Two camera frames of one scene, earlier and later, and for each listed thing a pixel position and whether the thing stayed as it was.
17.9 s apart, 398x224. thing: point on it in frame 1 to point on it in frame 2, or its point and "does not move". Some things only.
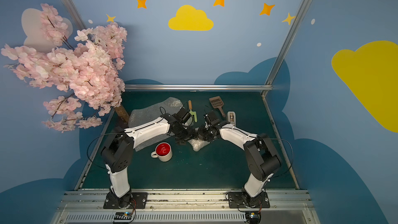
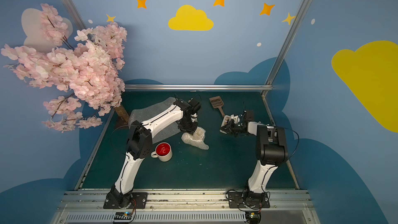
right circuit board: x=253 y=217 does not move
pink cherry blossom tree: x=86 y=66 does not move
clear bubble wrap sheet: x=171 y=106 does not move
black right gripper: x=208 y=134 to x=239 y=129
